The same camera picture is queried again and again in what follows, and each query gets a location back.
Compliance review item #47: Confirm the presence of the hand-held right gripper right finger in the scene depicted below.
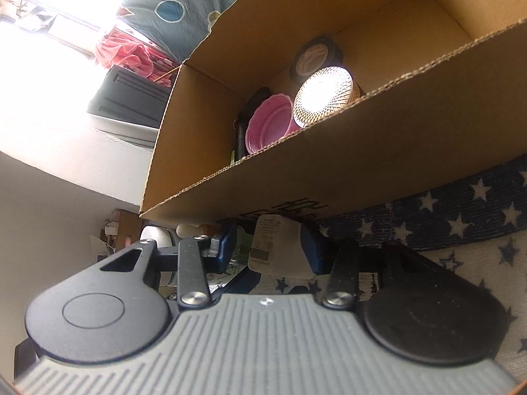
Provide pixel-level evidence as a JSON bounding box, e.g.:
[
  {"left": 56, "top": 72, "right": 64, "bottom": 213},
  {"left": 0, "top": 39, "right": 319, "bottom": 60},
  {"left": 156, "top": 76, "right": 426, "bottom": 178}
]
[{"left": 300, "top": 223, "right": 454, "bottom": 310}]

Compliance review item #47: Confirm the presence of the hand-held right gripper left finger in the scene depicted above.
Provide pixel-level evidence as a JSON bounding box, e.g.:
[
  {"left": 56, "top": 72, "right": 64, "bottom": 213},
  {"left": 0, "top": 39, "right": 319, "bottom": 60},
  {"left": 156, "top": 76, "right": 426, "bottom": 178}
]
[{"left": 97, "top": 222, "right": 238, "bottom": 310}]

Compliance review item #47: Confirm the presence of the white power adapter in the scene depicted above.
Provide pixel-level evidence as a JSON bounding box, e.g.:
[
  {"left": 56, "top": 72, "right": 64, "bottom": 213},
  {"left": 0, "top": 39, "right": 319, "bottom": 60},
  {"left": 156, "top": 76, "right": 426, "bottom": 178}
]
[{"left": 247, "top": 213, "right": 316, "bottom": 283}]

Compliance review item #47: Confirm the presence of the large cardboard box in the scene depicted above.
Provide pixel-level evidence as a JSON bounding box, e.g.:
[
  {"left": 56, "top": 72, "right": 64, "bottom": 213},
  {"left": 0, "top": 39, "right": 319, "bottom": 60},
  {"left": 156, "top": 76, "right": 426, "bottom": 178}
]
[{"left": 139, "top": 0, "right": 527, "bottom": 232}]

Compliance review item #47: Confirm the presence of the pink plastic lid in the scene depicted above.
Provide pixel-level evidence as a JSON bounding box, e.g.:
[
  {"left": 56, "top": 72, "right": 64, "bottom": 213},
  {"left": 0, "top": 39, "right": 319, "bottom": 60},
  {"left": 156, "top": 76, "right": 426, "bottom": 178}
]
[{"left": 245, "top": 93, "right": 299, "bottom": 155}]

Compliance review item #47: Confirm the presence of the rose gold patterned jar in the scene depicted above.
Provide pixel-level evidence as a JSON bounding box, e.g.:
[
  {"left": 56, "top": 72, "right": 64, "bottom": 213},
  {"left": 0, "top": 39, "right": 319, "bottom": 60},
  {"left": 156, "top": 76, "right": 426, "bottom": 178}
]
[{"left": 292, "top": 66, "right": 361, "bottom": 129}]

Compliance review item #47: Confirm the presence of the black tape roll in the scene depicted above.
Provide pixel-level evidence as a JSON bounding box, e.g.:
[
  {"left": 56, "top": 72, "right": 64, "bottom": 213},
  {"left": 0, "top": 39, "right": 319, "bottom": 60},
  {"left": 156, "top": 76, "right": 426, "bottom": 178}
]
[{"left": 288, "top": 36, "right": 344, "bottom": 87}]

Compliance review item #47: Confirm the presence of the white rounded object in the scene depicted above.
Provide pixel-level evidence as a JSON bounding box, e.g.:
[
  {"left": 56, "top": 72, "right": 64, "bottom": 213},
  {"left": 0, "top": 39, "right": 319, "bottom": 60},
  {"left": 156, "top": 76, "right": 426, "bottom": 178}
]
[{"left": 139, "top": 225, "right": 174, "bottom": 252}]

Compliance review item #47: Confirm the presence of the blue star-print sofa cover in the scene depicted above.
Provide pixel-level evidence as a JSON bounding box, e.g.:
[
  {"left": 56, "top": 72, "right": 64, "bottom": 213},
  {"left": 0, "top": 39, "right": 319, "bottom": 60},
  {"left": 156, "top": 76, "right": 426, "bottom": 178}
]
[{"left": 247, "top": 157, "right": 527, "bottom": 380}]

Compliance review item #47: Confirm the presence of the dark grey slatted panel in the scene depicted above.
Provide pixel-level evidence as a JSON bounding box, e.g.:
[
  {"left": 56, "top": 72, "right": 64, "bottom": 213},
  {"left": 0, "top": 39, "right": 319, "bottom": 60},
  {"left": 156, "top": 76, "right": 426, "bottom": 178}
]
[{"left": 86, "top": 64, "right": 182, "bottom": 131}]

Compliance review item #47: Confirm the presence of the pink hanging cloth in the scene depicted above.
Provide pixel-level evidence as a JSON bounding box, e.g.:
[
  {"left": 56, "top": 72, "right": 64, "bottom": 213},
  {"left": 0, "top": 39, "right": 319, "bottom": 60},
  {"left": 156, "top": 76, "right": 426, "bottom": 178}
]
[{"left": 94, "top": 34, "right": 182, "bottom": 82}]

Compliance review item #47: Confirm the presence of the black handled tool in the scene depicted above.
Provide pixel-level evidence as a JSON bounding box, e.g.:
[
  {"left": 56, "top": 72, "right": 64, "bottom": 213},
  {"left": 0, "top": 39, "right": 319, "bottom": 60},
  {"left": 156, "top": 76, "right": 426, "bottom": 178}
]
[{"left": 233, "top": 86, "right": 271, "bottom": 161}]

